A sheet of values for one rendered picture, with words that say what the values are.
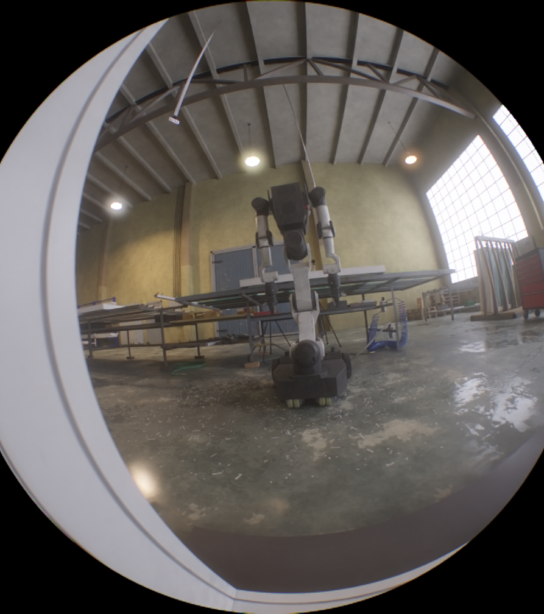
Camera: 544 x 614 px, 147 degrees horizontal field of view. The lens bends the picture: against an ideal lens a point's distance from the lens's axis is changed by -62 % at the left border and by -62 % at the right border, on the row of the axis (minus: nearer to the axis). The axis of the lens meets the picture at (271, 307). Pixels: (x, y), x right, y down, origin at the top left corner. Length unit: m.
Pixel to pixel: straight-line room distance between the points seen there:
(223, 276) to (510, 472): 9.30
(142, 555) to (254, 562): 0.31
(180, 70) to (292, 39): 3.57
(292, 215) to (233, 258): 8.02
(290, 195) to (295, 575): 1.58
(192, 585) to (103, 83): 0.36
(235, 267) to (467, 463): 9.09
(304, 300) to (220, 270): 8.08
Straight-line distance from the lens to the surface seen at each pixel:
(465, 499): 0.56
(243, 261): 9.16
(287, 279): 2.04
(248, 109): 9.29
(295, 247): 1.24
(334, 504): 0.60
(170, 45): 8.33
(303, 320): 1.41
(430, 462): 0.73
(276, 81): 6.44
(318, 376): 1.07
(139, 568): 0.17
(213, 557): 0.47
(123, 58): 0.22
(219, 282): 9.26
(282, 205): 1.41
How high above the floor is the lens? 0.46
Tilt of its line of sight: 5 degrees up
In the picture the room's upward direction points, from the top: 6 degrees counter-clockwise
